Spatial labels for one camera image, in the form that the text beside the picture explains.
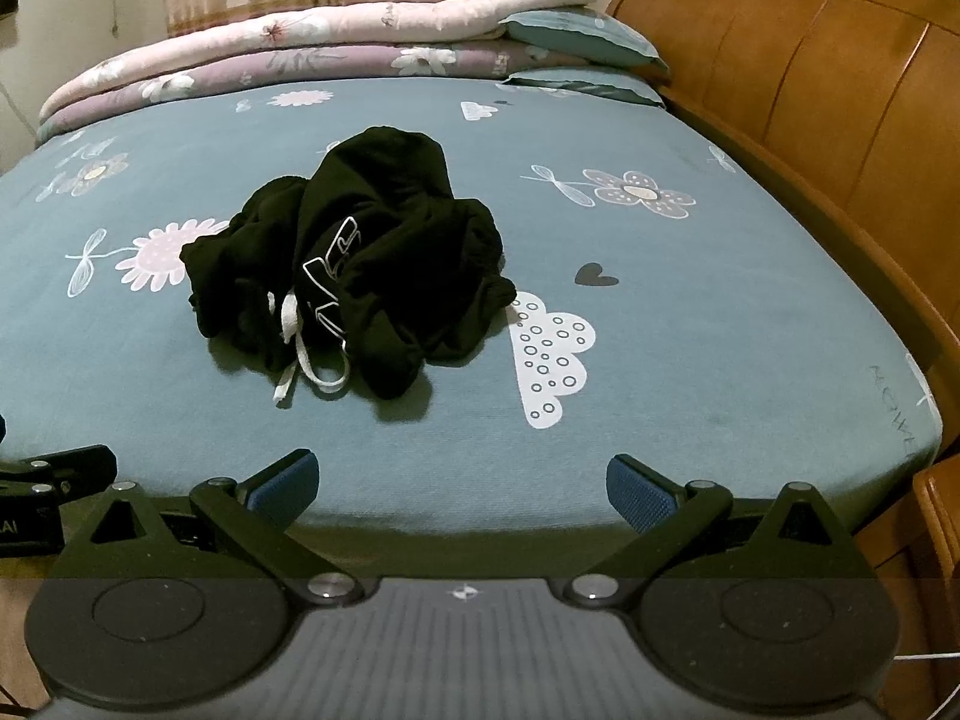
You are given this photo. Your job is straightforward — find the purple floral folded quilt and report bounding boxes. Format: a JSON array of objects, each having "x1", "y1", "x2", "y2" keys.
[{"x1": 36, "y1": 39, "x2": 587, "y2": 145}]

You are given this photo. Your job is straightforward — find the black sweatpants with drawstring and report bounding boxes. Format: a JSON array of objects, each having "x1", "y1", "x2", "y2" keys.
[{"x1": 181, "y1": 127, "x2": 516, "y2": 403}]

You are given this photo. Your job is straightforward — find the white floral folded quilt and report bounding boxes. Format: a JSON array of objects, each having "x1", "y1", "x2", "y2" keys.
[{"x1": 39, "y1": 0, "x2": 596, "y2": 121}]

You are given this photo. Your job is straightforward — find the wooden headboard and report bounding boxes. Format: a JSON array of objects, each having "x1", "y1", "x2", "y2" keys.
[{"x1": 610, "y1": 0, "x2": 958, "y2": 440}]

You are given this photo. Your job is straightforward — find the blue patterned bed sheet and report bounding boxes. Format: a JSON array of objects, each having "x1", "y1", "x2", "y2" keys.
[{"x1": 2, "y1": 78, "x2": 944, "y2": 533}]

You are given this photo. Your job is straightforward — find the wooden nightstand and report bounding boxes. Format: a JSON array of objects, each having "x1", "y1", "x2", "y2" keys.
[{"x1": 856, "y1": 455, "x2": 958, "y2": 718}]

